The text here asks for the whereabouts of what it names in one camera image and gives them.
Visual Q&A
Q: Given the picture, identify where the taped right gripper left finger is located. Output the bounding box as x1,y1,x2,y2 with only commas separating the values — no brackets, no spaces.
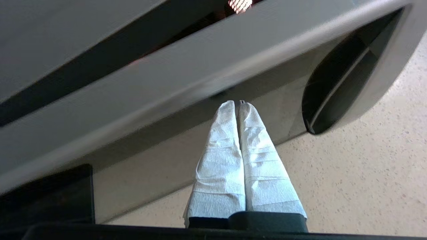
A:
183,101,247,229

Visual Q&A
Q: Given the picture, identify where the black glass microwave door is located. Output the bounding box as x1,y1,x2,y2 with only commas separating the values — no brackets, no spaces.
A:
0,0,427,224

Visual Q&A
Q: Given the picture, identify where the black induction cooktop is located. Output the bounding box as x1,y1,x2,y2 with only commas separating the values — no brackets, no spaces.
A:
0,163,95,230

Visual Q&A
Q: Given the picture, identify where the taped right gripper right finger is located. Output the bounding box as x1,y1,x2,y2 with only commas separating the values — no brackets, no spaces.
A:
237,102,308,232

